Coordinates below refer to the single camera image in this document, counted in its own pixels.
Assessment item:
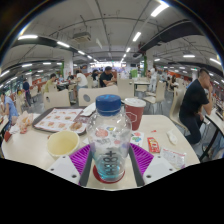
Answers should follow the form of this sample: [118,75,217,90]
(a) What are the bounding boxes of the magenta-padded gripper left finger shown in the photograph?
[46,143,94,188]

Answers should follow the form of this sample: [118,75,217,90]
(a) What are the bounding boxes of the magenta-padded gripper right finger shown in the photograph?
[127,142,178,188]

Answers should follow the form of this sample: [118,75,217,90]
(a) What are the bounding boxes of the red sauce packet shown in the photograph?
[146,136,161,154]

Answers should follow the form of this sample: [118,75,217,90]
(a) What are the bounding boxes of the pale yellow paper cup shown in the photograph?
[46,129,81,161]

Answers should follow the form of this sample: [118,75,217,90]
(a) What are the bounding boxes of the flat round red coaster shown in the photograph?
[92,164,127,185]

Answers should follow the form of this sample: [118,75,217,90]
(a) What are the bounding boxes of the crumpled white napkin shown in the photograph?
[165,129,179,146]

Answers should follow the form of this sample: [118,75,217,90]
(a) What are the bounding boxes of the white sticker sheet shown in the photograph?
[129,130,145,148]

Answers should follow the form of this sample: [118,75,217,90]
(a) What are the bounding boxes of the printed paper tray liner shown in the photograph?
[35,108,84,133]

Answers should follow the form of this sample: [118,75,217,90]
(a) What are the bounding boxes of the clear blue-capped drink bottle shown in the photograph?
[85,94,133,184]

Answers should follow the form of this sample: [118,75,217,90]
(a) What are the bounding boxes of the dark food tray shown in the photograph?
[31,106,89,137]

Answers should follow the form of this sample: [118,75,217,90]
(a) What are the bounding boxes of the red paper cup white lid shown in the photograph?
[123,97,147,132]

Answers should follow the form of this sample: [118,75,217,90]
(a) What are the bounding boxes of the clear plastic food bag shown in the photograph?
[14,110,35,135]

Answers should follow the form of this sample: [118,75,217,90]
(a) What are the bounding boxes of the beige wooden chair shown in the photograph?
[142,80,167,115]
[42,88,72,111]
[116,77,136,100]
[168,86,188,135]
[77,84,120,108]

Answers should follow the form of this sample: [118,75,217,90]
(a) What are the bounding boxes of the person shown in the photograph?
[21,78,33,108]
[178,68,214,146]
[43,73,58,94]
[147,66,158,93]
[98,65,118,89]
[73,68,89,101]
[0,91,20,132]

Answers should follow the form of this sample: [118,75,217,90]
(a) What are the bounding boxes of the ceiling air conditioner unit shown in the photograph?
[72,31,92,44]

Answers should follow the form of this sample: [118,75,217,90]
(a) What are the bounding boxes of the ceiling strip lights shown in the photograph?
[0,2,224,78]

